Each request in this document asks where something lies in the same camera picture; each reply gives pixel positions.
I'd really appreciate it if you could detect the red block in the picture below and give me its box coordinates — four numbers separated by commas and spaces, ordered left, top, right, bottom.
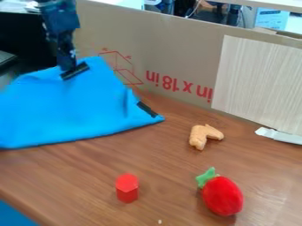
114, 172, 140, 204

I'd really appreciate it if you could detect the light wooden board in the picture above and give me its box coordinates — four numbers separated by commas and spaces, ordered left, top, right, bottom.
209, 34, 302, 137

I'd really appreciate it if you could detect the white box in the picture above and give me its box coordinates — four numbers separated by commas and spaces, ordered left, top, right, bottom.
252, 6, 293, 32

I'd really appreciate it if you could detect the red plush strawberry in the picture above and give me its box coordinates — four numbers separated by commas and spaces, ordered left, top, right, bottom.
194, 166, 245, 217

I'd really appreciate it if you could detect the orange toy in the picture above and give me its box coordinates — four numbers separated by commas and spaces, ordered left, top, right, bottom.
187, 124, 226, 151

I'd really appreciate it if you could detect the white plastic piece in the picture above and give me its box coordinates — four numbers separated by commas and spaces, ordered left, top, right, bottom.
253, 126, 302, 146

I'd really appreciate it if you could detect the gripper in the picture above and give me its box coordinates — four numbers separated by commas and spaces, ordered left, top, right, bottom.
54, 29, 91, 81

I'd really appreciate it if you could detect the cardboard box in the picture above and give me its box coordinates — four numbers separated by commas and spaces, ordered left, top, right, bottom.
72, 0, 302, 112

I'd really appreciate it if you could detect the blue cloth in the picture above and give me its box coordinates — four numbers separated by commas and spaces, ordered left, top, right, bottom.
0, 56, 167, 150

